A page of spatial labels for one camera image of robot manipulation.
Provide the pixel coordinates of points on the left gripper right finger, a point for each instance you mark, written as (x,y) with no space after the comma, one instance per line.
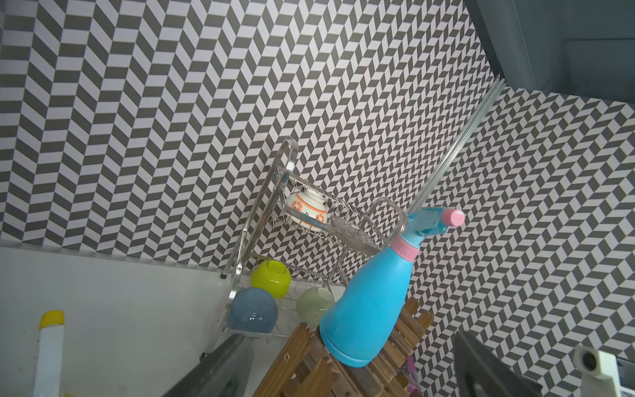
(480,373)

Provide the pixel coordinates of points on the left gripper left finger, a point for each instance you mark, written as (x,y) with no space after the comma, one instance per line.
(224,372)

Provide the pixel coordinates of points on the wooden slatted shelf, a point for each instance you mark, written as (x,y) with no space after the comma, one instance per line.
(304,367)

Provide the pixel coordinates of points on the blue spray bottle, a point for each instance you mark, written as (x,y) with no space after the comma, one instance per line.
(357,327)

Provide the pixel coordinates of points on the yellow spray bottle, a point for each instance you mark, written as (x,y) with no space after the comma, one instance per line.
(50,355)

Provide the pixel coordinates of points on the purple box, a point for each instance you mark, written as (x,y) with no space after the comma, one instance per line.
(411,378)

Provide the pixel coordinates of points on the blue bowl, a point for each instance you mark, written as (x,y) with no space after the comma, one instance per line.
(253,310)

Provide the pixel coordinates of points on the pale green bowl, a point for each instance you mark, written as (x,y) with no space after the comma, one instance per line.
(313,304)

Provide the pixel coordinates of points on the metal dish rack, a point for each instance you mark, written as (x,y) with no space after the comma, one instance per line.
(314,257)

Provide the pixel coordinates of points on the glass plate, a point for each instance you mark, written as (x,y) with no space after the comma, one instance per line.
(352,236)

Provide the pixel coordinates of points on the orange patterned bowl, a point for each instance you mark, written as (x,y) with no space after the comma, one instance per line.
(309,202)

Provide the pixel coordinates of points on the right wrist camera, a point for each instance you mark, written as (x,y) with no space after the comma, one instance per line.
(603,374)

